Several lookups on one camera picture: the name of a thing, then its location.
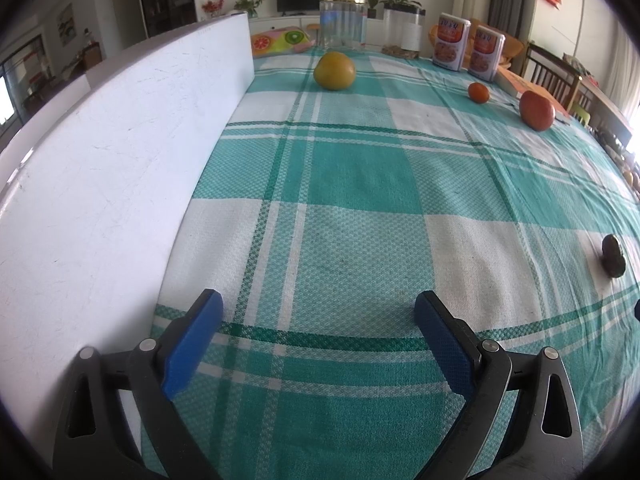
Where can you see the leafy plant in white pot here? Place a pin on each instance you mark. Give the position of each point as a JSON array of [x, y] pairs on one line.
[[248, 5]]

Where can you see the small green potted plant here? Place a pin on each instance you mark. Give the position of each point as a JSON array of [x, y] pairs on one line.
[[372, 6]]

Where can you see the dark wooden chair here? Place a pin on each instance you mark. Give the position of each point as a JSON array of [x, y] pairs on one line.
[[600, 115], [550, 77]]

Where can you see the red and white tin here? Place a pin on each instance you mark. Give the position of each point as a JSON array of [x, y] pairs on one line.
[[486, 52], [451, 41]]

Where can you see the fruit-print pouch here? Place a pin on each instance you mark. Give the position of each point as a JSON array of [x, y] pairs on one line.
[[280, 41]]

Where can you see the white curtain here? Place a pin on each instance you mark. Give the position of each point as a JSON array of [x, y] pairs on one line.
[[622, 60]]

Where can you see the framed wall picture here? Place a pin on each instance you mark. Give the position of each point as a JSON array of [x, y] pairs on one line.
[[65, 25]]

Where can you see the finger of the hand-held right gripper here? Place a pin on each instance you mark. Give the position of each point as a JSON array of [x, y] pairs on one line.
[[637, 310]]

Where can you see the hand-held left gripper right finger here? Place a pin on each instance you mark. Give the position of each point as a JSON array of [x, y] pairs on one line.
[[445, 340]]

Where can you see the red flowers in vase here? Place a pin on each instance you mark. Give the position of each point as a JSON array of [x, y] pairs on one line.
[[213, 6]]

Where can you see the small orange tangerine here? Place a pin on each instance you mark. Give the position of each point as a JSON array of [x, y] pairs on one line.
[[478, 92]]

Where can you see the orange book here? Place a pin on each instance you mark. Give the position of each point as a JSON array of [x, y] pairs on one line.
[[520, 85]]

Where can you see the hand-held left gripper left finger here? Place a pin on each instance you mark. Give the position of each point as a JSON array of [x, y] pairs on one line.
[[192, 345]]

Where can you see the white television console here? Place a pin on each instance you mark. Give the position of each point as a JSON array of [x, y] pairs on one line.
[[287, 20]]

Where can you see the orange bean bag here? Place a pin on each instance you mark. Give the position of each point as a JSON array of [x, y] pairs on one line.
[[515, 47]]

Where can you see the yellow-green round fruit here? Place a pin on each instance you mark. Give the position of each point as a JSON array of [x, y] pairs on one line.
[[334, 70]]

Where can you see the red apple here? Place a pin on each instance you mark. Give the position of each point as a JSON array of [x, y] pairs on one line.
[[537, 110]]

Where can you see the teal checked tablecloth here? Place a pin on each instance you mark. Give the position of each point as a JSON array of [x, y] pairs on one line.
[[360, 200]]

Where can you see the dark brown water chestnut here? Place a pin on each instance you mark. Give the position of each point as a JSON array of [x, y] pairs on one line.
[[612, 256]]

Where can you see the glass jar with gold lid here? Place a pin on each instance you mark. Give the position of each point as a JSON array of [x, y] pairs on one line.
[[343, 20]]

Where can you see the clear jar with black lid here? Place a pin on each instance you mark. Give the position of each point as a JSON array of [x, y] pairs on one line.
[[402, 30]]

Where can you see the white cardboard box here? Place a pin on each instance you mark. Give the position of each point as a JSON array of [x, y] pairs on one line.
[[100, 185]]

